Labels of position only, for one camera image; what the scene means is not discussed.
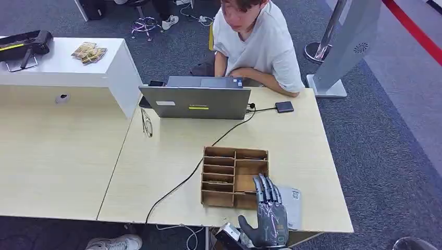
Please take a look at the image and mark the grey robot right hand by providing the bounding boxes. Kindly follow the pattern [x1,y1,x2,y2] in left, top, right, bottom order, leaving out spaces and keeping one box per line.
[237,173,289,248]

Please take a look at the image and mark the white sheet with QR code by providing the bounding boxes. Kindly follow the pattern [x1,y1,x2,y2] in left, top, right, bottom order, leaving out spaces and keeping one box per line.
[276,186,302,231]

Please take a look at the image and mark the wooden compartment box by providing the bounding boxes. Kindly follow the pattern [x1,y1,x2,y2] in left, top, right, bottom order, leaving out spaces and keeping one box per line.
[201,146,269,211]

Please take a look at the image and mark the small black hub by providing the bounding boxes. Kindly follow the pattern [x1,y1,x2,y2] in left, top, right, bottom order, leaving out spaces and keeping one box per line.
[275,101,295,114]

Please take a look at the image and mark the dark round object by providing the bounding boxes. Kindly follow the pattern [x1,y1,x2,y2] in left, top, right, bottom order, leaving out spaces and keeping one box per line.
[392,237,437,250]

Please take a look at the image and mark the grey laptop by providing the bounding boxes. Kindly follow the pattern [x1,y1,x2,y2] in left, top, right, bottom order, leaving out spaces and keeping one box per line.
[139,76,252,120]

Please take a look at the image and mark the plain white sneaker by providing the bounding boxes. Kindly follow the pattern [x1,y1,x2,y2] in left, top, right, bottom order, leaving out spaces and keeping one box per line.
[85,234,143,250]

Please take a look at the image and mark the thin-framed glasses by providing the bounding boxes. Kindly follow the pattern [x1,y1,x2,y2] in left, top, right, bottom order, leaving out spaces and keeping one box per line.
[140,108,154,139]

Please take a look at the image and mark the person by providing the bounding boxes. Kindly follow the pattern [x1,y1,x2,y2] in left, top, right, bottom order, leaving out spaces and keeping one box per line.
[191,0,305,98]

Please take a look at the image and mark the grey kiosk stand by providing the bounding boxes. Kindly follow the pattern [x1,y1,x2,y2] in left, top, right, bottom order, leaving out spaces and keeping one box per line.
[305,0,383,99]

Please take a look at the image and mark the white sneaker with black stripes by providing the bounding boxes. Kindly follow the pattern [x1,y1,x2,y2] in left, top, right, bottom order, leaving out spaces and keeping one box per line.
[161,15,179,31]

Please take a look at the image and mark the chrome chair base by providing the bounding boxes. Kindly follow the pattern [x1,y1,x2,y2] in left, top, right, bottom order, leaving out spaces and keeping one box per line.
[130,6,163,42]

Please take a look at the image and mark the red barrier belt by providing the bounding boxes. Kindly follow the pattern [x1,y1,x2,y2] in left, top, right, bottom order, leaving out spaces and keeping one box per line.
[382,0,442,68]

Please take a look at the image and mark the stack of gold cards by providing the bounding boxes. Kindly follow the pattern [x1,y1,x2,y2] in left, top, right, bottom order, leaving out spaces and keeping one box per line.
[71,42,108,66]

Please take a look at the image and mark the white cabinet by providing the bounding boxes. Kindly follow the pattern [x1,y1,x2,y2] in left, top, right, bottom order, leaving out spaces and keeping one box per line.
[0,36,143,118]

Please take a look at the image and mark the black bag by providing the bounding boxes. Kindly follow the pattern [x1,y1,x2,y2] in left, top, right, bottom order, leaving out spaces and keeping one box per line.
[78,0,108,21]

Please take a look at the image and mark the black device with yellow stripe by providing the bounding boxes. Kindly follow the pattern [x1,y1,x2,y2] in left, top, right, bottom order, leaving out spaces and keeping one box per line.
[0,30,54,64]

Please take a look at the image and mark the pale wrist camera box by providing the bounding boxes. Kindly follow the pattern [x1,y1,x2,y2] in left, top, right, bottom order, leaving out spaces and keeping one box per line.
[216,222,241,242]

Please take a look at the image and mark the white cable under desk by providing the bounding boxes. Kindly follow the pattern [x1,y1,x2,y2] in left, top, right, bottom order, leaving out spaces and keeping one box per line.
[155,224,205,250]

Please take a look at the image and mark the black table cable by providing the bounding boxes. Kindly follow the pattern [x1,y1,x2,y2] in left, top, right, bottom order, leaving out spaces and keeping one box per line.
[145,103,277,224]

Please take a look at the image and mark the chrome stanchion post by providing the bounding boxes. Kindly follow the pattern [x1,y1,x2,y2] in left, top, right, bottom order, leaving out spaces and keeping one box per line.
[303,0,349,65]

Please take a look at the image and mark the white floor cable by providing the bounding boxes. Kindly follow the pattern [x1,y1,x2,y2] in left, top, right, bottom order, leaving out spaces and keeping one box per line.
[176,0,215,28]

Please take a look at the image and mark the metal wire stand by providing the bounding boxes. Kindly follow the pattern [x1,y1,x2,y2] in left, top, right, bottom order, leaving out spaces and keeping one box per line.
[5,52,39,73]

